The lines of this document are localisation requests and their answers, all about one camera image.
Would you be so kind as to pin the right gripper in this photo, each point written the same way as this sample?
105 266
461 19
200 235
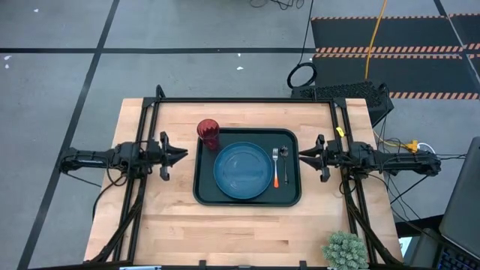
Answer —
337 155

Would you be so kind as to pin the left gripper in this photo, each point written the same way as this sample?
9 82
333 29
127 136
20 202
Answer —
157 153

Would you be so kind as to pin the dark metal spoon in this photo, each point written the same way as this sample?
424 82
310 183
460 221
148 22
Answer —
284 152

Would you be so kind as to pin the red faceted plastic cup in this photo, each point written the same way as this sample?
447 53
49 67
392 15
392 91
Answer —
208 133

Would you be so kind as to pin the blue round plate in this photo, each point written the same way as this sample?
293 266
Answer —
243 170

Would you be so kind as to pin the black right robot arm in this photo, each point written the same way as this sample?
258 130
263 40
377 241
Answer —
397 159

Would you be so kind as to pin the dark rectangular tray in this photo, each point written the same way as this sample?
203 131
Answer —
292 195

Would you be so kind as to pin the yellow tag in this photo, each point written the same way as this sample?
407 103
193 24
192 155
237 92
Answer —
340 131

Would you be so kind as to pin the black perforated computer tower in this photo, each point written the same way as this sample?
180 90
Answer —
348 92

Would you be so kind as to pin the yellow plug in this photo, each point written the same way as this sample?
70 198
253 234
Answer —
412 146

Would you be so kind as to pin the potted pale green plant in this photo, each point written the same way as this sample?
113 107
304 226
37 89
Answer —
345 251

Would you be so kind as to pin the black orange-striped floor mat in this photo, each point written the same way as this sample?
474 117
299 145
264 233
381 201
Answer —
470 30
386 75
386 33

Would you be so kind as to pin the grey laptop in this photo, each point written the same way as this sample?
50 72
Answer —
461 210

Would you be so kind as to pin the black aluminium table frame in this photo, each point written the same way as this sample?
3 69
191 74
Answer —
243 100

